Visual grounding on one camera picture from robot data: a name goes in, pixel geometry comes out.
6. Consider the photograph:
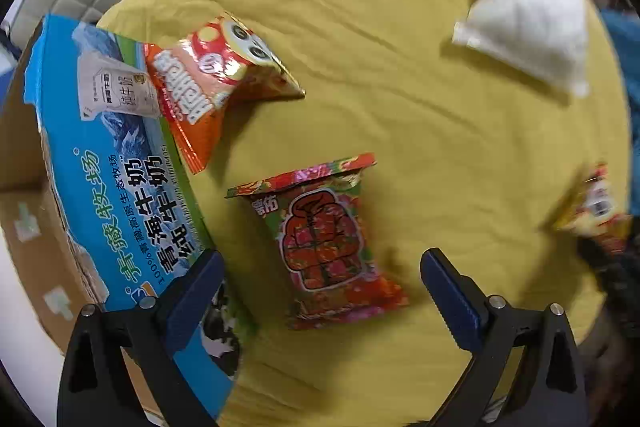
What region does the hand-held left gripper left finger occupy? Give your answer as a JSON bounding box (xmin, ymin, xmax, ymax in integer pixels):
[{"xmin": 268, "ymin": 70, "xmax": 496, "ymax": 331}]
[{"xmin": 56, "ymin": 248, "xmax": 226, "ymax": 427}]

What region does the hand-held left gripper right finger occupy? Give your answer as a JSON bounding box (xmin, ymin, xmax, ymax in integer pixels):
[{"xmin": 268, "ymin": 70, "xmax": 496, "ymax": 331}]
[{"xmin": 420, "ymin": 248, "xmax": 589, "ymax": 427}]

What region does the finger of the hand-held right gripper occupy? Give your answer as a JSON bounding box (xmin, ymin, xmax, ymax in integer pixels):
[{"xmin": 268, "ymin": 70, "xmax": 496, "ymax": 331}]
[{"xmin": 576, "ymin": 237, "xmax": 640, "ymax": 315}]

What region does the blue cardboard milk box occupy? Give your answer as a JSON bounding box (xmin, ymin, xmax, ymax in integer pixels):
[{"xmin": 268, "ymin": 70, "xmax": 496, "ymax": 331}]
[{"xmin": 0, "ymin": 14, "xmax": 262, "ymax": 424}]

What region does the orange snack packet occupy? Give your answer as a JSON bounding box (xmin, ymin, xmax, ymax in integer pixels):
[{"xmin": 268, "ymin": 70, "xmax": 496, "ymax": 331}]
[{"xmin": 143, "ymin": 12, "xmax": 307, "ymax": 176}]

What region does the red floral snack packet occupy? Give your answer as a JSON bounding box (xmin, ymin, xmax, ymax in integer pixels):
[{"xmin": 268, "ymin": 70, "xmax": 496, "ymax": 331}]
[{"xmin": 225, "ymin": 152, "xmax": 411, "ymax": 332}]

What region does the white soft pouch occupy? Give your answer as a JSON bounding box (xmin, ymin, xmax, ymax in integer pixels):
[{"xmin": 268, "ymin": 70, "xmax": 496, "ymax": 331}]
[{"xmin": 451, "ymin": 0, "xmax": 592, "ymax": 98}]

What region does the yellow bed sheet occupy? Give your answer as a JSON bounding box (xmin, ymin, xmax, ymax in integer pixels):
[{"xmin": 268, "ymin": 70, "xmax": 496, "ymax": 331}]
[{"xmin": 95, "ymin": 0, "xmax": 632, "ymax": 427}]

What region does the yellow red snack packet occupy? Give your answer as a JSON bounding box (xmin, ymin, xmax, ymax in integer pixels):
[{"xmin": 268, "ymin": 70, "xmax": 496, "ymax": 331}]
[{"xmin": 551, "ymin": 161, "xmax": 635, "ymax": 254}]

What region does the blue cloth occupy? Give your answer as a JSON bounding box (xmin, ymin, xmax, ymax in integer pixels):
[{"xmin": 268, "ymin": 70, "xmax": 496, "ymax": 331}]
[{"xmin": 599, "ymin": 8, "xmax": 640, "ymax": 110}]

